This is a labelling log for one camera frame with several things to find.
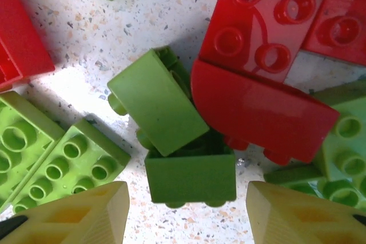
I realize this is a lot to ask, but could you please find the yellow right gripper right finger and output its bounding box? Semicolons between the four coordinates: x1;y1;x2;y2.
245;181;366;244

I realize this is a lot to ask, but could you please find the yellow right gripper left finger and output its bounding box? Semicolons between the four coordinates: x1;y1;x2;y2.
0;181;130;244

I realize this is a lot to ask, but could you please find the curved red lego brick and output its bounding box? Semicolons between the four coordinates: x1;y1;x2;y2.
190;59;341;166

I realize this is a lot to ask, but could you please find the large red lego brick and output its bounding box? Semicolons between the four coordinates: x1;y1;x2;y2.
0;0;55;91

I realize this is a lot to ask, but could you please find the small red lego brick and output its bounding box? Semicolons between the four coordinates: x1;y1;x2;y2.
198;0;326;83

